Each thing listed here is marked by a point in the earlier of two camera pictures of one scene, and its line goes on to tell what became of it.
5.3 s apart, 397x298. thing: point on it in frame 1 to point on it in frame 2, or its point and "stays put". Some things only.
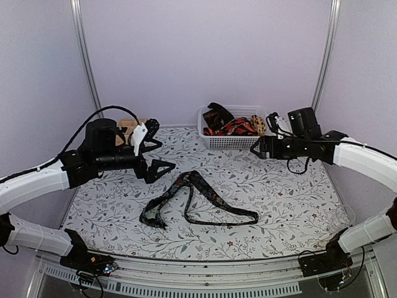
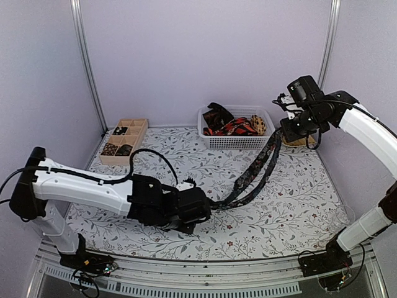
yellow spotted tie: [258, 124] stays put
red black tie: [241, 126] stays put
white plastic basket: [233, 142] stays put
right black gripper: [274, 151] to [291, 134]
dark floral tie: [152, 214] to [229, 201]
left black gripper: [141, 167] to [189, 228]
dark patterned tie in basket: [218, 117] stays put
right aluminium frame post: [335, 7] stays put
